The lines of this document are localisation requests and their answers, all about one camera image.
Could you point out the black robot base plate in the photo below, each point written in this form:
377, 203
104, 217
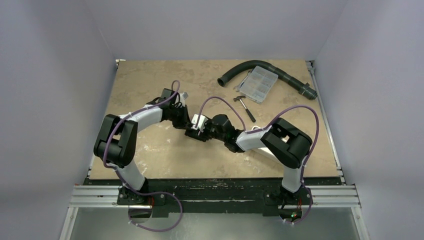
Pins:
215, 195

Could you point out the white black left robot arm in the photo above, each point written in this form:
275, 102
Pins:
117, 139

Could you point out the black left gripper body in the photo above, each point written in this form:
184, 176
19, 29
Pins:
178, 116

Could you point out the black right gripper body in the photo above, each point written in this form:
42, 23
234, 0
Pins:
195, 134

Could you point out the aluminium frame rail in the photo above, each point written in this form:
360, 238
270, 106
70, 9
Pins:
335, 215

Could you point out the silver open-end wrench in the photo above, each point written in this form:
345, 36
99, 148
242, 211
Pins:
238, 87

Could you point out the clear plastic compartment box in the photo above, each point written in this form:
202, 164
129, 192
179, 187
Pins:
258, 84

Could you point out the small black-handled hammer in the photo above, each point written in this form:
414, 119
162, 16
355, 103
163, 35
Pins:
240, 99

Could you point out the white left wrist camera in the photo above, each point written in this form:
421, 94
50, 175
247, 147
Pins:
183, 96

